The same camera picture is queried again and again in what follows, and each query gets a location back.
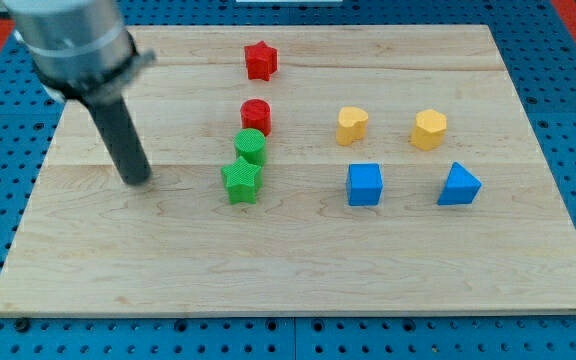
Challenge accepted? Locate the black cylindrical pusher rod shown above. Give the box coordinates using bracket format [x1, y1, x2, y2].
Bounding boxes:
[84, 97, 151, 186]

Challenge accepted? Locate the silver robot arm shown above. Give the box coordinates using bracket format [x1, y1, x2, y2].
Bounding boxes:
[3, 0, 155, 185]

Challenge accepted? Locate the yellow hexagon block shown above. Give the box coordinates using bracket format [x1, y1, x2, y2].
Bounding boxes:
[410, 109, 447, 151]

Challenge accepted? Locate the green cylinder block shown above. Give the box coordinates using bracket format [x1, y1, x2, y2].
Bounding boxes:
[233, 128, 267, 166]

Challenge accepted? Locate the red cylinder block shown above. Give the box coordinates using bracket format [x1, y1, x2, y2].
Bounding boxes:
[240, 99, 272, 136]

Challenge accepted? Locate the green star block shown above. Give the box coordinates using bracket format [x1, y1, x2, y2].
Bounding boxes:
[221, 156, 263, 204]

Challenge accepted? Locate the red star block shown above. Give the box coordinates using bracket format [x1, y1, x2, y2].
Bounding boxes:
[244, 41, 278, 81]

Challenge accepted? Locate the wooden board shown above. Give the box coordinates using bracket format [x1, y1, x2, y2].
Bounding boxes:
[0, 25, 576, 318]

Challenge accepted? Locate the yellow heart block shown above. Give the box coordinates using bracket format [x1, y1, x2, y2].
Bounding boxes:
[336, 106, 369, 146]

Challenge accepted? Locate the blue cube block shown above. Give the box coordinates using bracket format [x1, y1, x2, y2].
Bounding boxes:
[346, 163, 383, 206]

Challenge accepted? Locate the blue triangle block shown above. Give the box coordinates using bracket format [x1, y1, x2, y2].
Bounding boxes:
[437, 162, 482, 206]

